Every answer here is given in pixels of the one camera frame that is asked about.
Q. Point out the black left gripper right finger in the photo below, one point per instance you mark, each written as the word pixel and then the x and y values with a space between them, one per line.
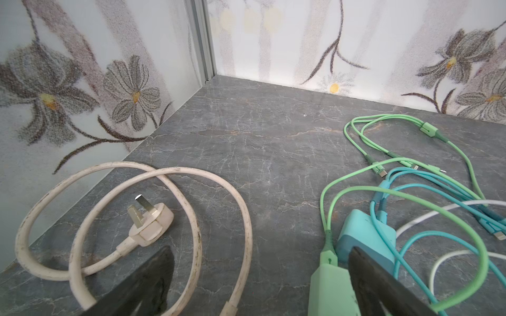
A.
pixel 377 292

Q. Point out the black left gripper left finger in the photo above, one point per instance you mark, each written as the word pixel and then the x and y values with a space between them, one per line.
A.
pixel 144 292

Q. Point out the light green USB charger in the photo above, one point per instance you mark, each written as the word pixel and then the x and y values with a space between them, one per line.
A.
pixel 332 293

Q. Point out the teal USB charger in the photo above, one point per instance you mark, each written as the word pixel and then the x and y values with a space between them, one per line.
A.
pixel 358 231

